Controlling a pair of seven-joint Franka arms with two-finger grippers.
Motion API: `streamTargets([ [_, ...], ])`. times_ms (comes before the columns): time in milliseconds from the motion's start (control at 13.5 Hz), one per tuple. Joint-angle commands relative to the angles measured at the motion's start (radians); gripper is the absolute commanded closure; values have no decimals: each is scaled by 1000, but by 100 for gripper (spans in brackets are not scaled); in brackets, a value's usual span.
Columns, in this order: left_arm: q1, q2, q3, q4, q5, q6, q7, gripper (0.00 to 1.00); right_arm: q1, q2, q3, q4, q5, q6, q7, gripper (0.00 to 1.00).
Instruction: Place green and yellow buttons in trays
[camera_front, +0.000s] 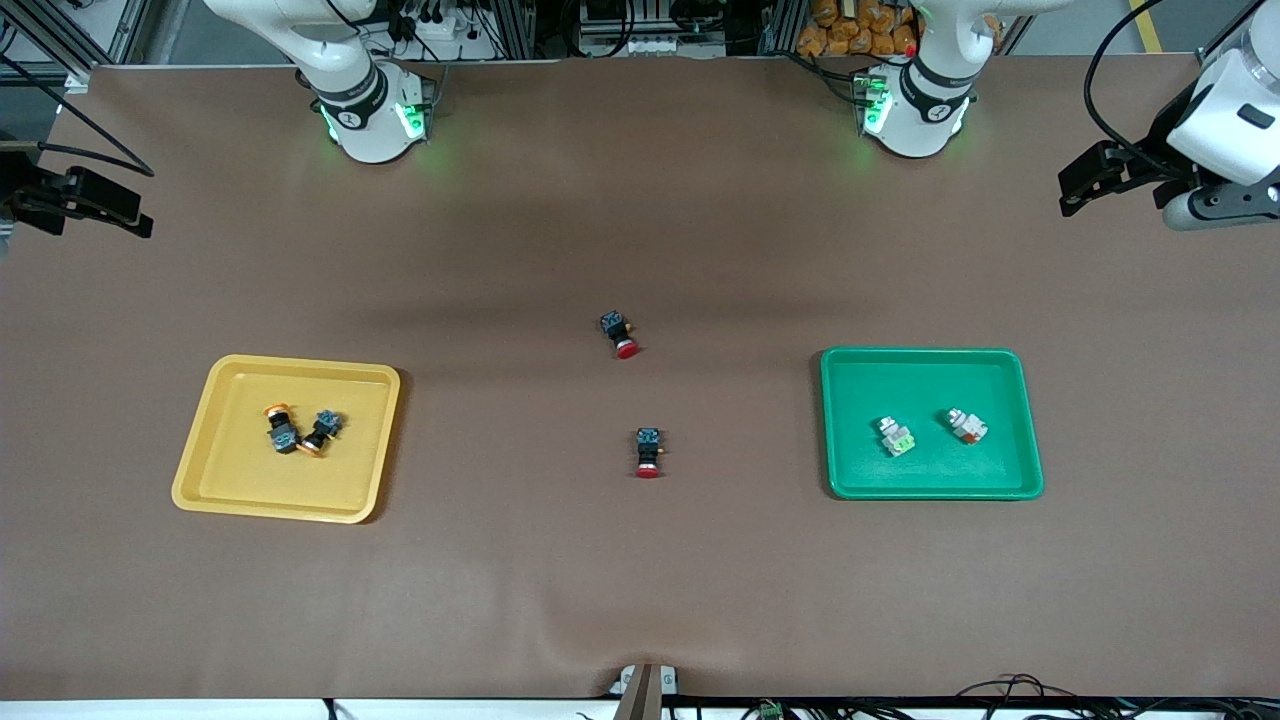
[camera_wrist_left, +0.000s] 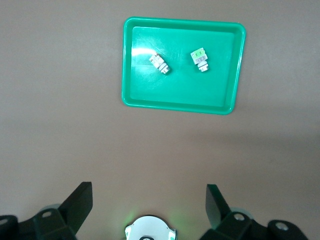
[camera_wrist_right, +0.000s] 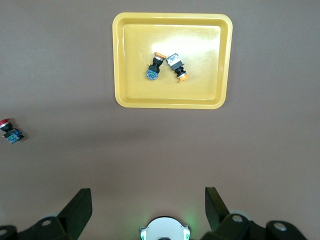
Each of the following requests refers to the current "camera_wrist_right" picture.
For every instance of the red mushroom push button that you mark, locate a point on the red mushroom push button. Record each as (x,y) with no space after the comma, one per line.
(11,133)

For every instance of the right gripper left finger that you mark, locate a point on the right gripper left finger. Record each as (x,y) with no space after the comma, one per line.
(75,212)

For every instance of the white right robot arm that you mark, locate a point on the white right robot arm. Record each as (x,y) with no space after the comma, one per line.
(165,227)

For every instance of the yellow plastic tray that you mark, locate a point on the yellow plastic tray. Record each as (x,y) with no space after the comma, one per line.
(172,92)

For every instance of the yellow mushroom push button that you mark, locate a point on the yellow mushroom push button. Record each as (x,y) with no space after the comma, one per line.
(153,68)
(177,67)

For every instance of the brown table mat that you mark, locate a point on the brown table mat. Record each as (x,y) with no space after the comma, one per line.
(160,150)

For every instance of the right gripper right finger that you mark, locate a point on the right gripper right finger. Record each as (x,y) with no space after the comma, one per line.
(217,212)

